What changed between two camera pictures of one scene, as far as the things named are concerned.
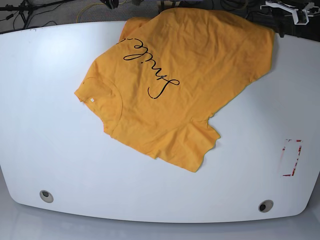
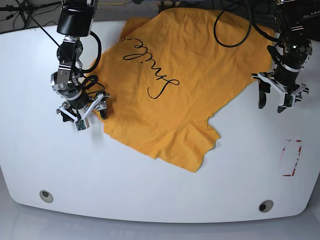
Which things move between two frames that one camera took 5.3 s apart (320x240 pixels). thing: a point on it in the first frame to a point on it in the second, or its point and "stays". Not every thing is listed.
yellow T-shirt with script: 164,71 stays
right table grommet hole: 265,206 stays
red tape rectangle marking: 293,172 stays
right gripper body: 309,9 to 284,79
